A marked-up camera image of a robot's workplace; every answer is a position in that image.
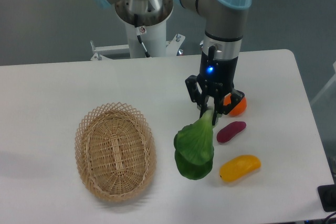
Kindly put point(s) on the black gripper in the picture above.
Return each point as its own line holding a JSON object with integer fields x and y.
{"x": 218, "y": 76}

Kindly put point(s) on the green leafy vegetable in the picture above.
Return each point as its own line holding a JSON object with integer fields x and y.
{"x": 194, "y": 151}

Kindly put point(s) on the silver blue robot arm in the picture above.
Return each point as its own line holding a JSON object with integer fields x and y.
{"x": 225, "y": 22}

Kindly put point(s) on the woven wicker basket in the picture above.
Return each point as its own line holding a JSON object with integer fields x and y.
{"x": 115, "y": 152}

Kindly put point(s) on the orange fruit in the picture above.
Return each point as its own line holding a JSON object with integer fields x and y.
{"x": 239, "y": 108}

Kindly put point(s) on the purple sweet potato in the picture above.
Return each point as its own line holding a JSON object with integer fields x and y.
{"x": 230, "y": 131}

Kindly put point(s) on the yellow mango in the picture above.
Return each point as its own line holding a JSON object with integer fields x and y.
{"x": 238, "y": 167}

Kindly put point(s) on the black power adapter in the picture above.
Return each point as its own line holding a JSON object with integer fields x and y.
{"x": 327, "y": 197}

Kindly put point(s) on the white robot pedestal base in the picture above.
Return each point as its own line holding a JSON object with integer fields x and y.
{"x": 145, "y": 25}

